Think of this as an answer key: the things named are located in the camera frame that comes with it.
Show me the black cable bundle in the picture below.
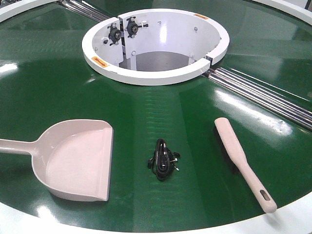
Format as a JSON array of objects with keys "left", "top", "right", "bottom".
[{"left": 147, "top": 138, "right": 181, "bottom": 181}]

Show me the beige hand broom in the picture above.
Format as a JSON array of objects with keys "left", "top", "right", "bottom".
[{"left": 214, "top": 117, "right": 277, "bottom": 214}]

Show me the beige plastic dustpan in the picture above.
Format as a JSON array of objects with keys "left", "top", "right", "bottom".
[{"left": 0, "top": 119, "right": 114, "bottom": 202}]

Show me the white outer conveyor rim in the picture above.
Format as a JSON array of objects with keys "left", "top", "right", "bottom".
[{"left": 0, "top": 3, "right": 312, "bottom": 234}]

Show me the orange warning label front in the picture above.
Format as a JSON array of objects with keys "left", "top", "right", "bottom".
[{"left": 92, "top": 57, "right": 108, "bottom": 68}]

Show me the chrome rollers top left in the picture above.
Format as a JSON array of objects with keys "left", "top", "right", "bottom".
[{"left": 57, "top": 0, "right": 110, "bottom": 22}]

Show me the white central ring housing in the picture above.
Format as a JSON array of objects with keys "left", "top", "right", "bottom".
[{"left": 81, "top": 8, "right": 230, "bottom": 86}]

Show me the left black bearing mount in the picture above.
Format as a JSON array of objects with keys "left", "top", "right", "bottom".
[{"left": 108, "top": 23, "right": 122, "bottom": 46}]

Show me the black bearing mount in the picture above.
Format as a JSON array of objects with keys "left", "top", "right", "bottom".
[
  {"left": 125, "top": 16, "right": 149, "bottom": 38},
  {"left": 108, "top": 23, "right": 122, "bottom": 46}
]

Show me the right black bearing mount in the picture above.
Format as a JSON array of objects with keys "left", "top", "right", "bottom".
[{"left": 125, "top": 16, "right": 149, "bottom": 38}]

